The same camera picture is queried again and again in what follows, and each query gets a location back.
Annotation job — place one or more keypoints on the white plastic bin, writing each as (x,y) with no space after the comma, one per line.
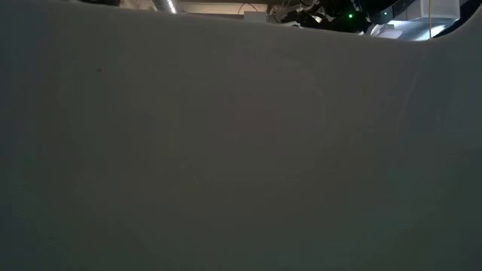
(226,150)

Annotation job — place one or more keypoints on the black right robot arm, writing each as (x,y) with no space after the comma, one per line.
(339,19)

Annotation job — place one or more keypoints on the grey junction box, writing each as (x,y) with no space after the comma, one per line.
(256,17)

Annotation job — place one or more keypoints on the white light fixture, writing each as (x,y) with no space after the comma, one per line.
(414,28)

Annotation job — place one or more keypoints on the narrow silver spiral duct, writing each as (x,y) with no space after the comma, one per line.
(165,5)

